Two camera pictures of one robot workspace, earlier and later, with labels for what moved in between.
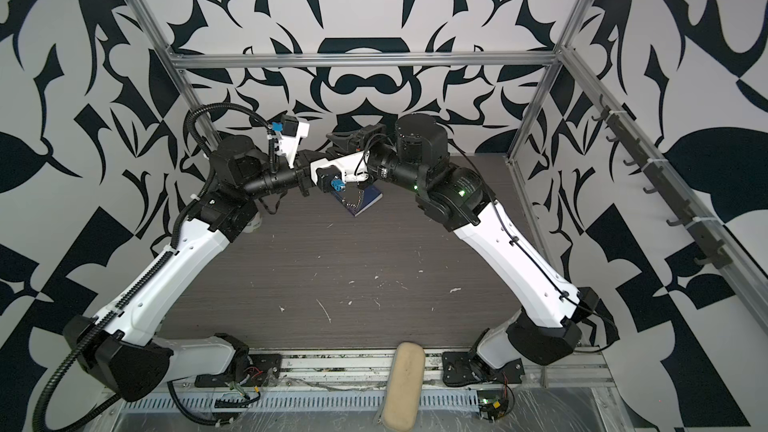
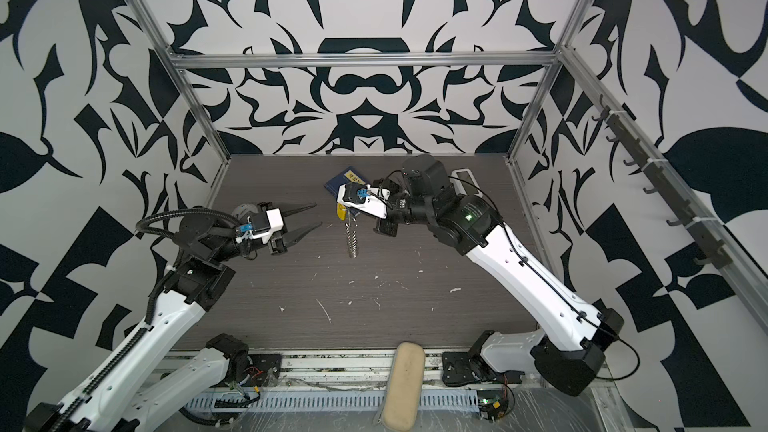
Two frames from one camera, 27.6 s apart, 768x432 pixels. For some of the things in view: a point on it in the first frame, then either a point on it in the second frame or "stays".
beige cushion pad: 404,388 stays
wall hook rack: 663,184 stays
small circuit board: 493,403 stays
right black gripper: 359,140 -> 388,226
